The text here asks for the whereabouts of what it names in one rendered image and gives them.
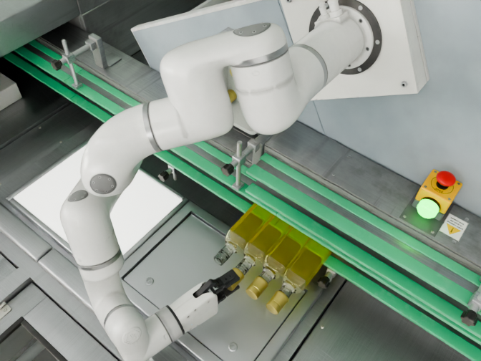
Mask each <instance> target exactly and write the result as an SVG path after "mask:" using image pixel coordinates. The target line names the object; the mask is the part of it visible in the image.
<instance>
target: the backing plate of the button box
mask: <svg viewBox="0 0 481 361"><path fill-rule="evenodd" d="M420 188H421V186H420V187H419V189H420ZM419 189H418V190H417V192H416V193H415V194H414V196H413V198H412V199H411V201H410V202H409V204H408V205H407V207H406V208H405V209H404V211H403V212H402V214H401V216H400V217H399V218H400V219H402V220H403V221H406V222H407V223H409V224H411V225H413V226H414V227H416V228H418V229H419V230H421V231H423V232H425V233H426V234H429V235H430V236H432V237H435V236H436V234H437V232H438V231H439V229H440V227H441V226H442V224H443V223H444V220H445V219H446V217H447V216H448V214H449V212H450V211H451V210H452V207H453V206H454V204H453V203H451V205H450V207H449V208H448V209H447V211H446V213H445V215H444V216H443V217H442V220H441V221H438V220H437V219H435V218H424V217H422V216H420V215H419V213H418V211H417V208H415V207H413V206H412V203H413V201H414V199H415V197H416V195H417V193H418V191H419Z"/></svg>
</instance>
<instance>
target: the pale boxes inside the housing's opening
mask: <svg viewBox="0 0 481 361"><path fill-rule="evenodd" d="M21 98H22V96H21V93H20V91H19V88H18V87H17V84H16V83H15V82H14V81H13V80H11V79H9V78H8V77H7V76H5V75H4V74H2V73H0V111H1V110H3V109H4V108H6V107H8V106H10V105H11V104H13V103H14V102H16V101H17V100H20V99H21Z"/></svg>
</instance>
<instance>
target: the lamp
mask: <svg viewBox="0 0 481 361"><path fill-rule="evenodd" d="M440 209H441V208H440V204H439V203H438V202H437V201H436V200H435V199H433V198H430V197H424V198H422V199H421V200H420V202H419V204H418V205H417V211H418V213H419V215H420V216H422V217H424V218H434V217H435V216H436V215H437V214H438V213H439V211H440Z"/></svg>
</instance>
